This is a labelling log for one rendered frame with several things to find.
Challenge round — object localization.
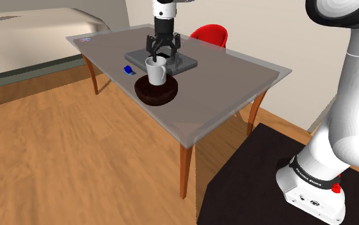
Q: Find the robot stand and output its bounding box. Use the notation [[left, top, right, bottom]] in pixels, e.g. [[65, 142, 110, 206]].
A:
[[196, 122, 359, 225]]

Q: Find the grey closed laptop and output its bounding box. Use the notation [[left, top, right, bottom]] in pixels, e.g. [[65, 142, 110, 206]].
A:
[[124, 47, 198, 77]]

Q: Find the glass table with wooden legs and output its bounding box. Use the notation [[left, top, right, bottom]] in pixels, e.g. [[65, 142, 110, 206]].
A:
[[65, 24, 292, 199]]

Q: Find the red chair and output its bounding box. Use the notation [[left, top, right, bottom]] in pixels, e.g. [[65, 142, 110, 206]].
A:
[[189, 24, 229, 49]]

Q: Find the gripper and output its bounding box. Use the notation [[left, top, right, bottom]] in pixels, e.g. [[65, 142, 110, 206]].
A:
[[145, 17, 182, 63]]

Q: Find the large beige bed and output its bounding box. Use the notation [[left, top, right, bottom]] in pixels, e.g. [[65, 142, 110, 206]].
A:
[[0, 7, 112, 92]]

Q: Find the white mug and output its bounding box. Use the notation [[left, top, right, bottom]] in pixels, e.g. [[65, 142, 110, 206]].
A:
[[145, 56, 168, 86]]

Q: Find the dark brown bowl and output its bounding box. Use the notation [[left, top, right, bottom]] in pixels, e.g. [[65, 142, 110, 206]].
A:
[[134, 74, 179, 107]]

